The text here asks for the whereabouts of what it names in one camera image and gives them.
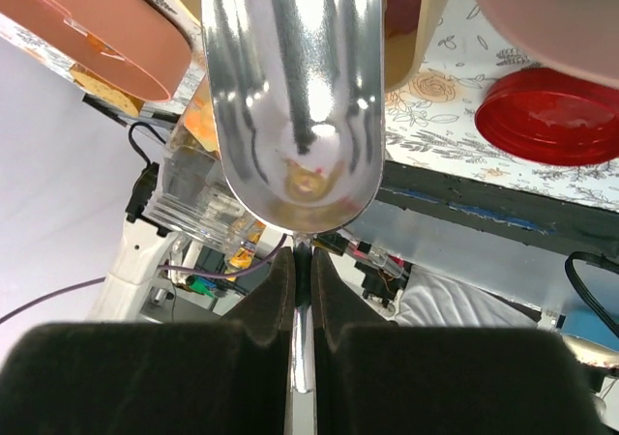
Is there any metal scoop spoon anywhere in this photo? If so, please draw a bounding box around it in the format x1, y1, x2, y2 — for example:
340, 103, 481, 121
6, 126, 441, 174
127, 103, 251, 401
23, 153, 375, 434
201, 0, 385, 433

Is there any floral table mat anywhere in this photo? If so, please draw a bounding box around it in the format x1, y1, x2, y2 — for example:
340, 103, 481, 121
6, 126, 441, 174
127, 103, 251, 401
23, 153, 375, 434
386, 0, 618, 211

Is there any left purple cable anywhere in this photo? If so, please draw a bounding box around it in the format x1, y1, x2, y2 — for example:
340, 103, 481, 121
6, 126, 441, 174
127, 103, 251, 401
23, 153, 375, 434
0, 234, 289, 325

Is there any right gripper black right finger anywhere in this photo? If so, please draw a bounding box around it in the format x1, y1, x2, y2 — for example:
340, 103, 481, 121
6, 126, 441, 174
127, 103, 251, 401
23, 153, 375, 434
311, 250, 607, 434

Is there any red jar lid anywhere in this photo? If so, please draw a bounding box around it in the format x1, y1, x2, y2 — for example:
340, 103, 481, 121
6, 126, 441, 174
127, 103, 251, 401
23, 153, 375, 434
474, 68, 618, 166

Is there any tray of pale jelly candies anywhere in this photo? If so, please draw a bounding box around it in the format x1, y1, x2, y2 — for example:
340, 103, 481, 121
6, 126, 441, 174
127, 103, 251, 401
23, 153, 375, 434
162, 0, 458, 93

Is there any tray of star candies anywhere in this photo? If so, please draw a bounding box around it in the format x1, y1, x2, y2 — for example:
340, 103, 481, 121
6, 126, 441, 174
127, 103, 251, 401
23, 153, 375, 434
476, 0, 618, 89

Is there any clear glass jar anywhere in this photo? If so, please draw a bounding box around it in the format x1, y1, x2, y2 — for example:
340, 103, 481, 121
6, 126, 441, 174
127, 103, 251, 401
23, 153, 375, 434
146, 78, 265, 272

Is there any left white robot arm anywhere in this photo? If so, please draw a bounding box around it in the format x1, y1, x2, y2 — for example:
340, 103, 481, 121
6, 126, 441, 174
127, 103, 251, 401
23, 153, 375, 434
87, 218, 203, 322

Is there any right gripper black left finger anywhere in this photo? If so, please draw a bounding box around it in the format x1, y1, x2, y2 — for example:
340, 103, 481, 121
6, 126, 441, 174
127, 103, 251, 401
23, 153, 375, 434
1, 249, 295, 434

